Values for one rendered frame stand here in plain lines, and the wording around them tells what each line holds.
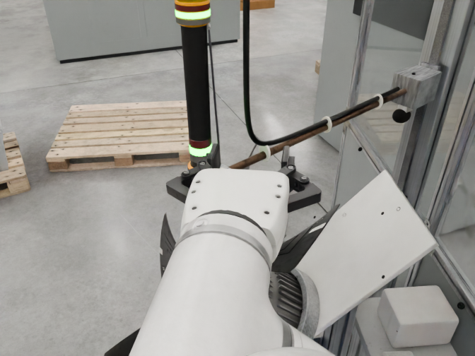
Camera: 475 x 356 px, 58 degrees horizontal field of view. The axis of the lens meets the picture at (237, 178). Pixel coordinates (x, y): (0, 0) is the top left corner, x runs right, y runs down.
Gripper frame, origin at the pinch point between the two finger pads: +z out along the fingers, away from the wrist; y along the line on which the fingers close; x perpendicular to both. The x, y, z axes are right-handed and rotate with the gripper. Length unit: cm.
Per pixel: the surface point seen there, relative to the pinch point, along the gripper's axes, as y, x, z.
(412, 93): 29, -12, 54
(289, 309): 4, -50, 21
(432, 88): 35, -12, 58
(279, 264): 3.0, -23.8, 7.6
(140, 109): -157, -137, 323
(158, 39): -207, -124, 536
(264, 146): -0.9, -9.9, 21.7
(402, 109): 28, -17, 56
